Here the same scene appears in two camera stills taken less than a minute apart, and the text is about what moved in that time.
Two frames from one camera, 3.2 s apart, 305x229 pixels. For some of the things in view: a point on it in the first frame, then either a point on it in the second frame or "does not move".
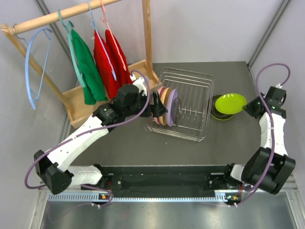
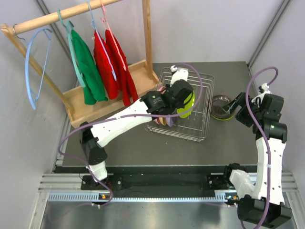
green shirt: [93, 91] does not move
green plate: [230, 103] -> [185, 112]
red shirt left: [105, 64] does not move
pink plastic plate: [157, 119] does not move
